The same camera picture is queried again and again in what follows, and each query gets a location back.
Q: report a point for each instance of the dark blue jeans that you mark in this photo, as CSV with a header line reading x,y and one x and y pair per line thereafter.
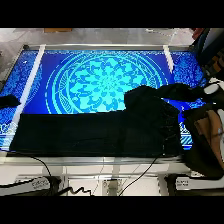
x,y
100,133

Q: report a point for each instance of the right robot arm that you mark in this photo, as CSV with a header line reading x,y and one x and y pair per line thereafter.
x,y
212,87

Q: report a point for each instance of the black garment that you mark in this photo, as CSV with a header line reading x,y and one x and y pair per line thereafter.
x,y
196,156

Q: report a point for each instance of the brown garment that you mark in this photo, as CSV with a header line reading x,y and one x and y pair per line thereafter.
x,y
207,133

